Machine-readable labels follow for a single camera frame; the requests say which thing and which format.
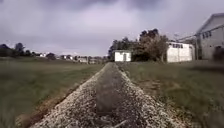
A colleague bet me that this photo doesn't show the small white hut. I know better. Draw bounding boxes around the small white hut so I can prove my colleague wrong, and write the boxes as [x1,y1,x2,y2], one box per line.
[114,49,132,63]

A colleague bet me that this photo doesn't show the grey gravel path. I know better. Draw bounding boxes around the grey gravel path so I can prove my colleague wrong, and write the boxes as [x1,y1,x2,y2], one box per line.
[29,61,188,128]

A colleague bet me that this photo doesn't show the row of distant houses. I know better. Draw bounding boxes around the row of distant houses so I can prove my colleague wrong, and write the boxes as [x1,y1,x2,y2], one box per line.
[34,51,109,65]

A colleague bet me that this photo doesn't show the brownish tree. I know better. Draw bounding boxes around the brownish tree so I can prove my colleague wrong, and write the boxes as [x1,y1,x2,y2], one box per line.
[131,28,170,63]

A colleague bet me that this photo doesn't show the long white building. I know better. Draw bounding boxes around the long white building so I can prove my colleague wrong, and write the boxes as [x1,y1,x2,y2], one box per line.
[165,41,196,64]

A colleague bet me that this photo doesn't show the green grass verge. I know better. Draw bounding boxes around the green grass verge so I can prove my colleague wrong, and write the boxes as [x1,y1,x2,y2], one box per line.
[114,59,224,128]

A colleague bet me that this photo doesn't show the green grass field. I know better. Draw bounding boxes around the green grass field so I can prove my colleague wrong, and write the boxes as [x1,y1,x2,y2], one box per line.
[0,56,106,128]

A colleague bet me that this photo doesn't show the distant dark trees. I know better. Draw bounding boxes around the distant dark trees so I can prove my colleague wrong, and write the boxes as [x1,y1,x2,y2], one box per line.
[0,42,38,58]

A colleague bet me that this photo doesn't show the large grey building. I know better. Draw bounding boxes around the large grey building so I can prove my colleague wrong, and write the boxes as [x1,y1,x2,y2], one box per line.
[194,12,224,61]

